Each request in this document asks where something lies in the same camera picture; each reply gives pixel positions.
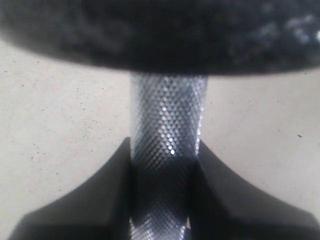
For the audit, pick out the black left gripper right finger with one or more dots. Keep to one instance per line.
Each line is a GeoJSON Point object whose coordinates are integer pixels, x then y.
{"type": "Point", "coordinates": [224, 206]}

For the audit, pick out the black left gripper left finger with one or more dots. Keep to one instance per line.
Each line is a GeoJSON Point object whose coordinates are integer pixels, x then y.
{"type": "Point", "coordinates": [98, 209]}

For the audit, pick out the chrome dumbbell bar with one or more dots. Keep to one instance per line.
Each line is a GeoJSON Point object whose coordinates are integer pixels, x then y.
{"type": "Point", "coordinates": [166, 120]}

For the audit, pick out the black plate bar end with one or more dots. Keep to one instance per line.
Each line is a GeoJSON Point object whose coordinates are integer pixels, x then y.
{"type": "Point", "coordinates": [213, 37]}

